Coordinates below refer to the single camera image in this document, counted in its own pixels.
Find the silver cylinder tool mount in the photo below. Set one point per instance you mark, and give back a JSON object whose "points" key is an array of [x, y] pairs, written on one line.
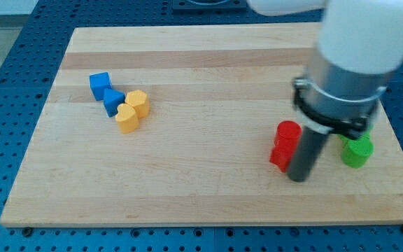
{"points": [[332, 100]]}

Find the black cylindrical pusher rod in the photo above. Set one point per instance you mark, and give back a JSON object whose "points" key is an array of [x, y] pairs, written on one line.
{"points": [[306, 154]]}

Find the green circle block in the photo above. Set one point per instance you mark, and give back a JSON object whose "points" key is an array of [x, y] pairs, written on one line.
{"points": [[355, 153]]}

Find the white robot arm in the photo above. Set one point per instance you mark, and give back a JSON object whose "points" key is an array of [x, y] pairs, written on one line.
{"points": [[358, 47]]}

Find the red circle block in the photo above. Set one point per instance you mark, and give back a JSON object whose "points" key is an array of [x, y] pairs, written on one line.
{"points": [[287, 136]]}

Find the red star block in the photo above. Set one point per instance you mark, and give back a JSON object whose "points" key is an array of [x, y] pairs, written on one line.
{"points": [[281, 157]]}

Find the wooden board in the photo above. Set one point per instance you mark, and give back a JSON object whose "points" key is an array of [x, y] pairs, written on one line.
{"points": [[201, 156]]}

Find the yellow hexagon block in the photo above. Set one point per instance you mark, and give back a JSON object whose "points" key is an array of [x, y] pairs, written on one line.
{"points": [[139, 100]]}

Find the yellow heart block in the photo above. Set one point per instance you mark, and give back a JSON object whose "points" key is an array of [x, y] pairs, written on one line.
{"points": [[126, 118]]}

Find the blue triangle block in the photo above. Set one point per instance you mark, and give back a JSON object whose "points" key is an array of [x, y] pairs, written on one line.
{"points": [[111, 100]]}

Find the blue cube block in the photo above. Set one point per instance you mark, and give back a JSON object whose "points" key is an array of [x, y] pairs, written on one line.
{"points": [[99, 82]]}

